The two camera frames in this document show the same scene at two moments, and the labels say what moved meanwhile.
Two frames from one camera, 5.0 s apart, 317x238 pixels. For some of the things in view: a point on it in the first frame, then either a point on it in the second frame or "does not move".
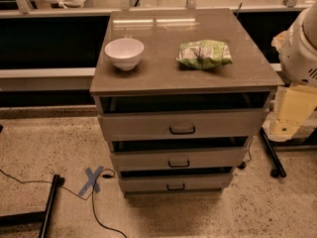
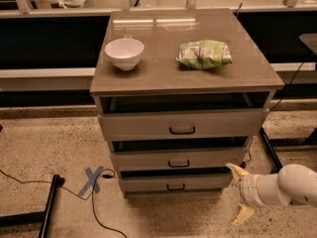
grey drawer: [176, 183] does not move
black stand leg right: [277, 167] does not move
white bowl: [124, 53] does not move
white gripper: [299, 60] to [248, 189]
